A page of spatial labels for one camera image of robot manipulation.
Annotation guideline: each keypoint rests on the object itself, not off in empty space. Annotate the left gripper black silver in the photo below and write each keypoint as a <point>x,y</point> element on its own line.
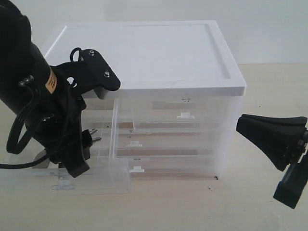
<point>89,72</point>

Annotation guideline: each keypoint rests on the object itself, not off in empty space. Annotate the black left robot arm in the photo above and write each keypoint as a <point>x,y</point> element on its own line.
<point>47,100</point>

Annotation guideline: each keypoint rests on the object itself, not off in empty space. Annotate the white plastic drawer cabinet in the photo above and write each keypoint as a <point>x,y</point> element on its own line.
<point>162,61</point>

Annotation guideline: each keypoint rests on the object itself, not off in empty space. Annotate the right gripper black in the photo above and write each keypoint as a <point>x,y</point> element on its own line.
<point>284,144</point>

